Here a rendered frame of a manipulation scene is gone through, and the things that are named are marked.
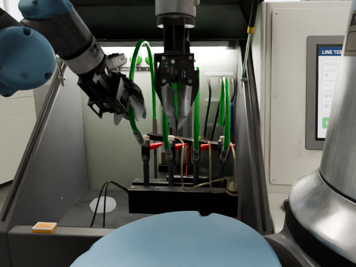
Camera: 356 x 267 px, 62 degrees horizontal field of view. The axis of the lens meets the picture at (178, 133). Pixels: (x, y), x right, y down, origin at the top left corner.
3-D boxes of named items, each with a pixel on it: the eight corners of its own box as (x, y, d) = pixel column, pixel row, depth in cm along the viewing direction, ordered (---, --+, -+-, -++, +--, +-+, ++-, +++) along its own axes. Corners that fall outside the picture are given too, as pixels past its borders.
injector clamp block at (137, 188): (129, 233, 96) (127, 189, 93) (135, 217, 106) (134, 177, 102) (236, 237, 94) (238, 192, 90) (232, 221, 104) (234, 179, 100)
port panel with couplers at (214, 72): (201, 144, 118) (202, 63, 111) (201, 142, 122) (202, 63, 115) (233, 144, 117) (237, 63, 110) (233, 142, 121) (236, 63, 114)
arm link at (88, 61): (65, 38, 60) (100, 27, 57) (79, 55, 63) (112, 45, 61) (54, 64, 56) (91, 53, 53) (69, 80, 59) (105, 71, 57)
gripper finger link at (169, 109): (158, 134, 57) (158, 85, 55) (162, 127, 63) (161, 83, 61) (174, 134, 57) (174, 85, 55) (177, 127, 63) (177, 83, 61)
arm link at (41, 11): (4, 7, 50) (43, -24, 52) (49, 56, 58) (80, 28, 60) (21, 15, 45) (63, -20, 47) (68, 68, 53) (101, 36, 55)
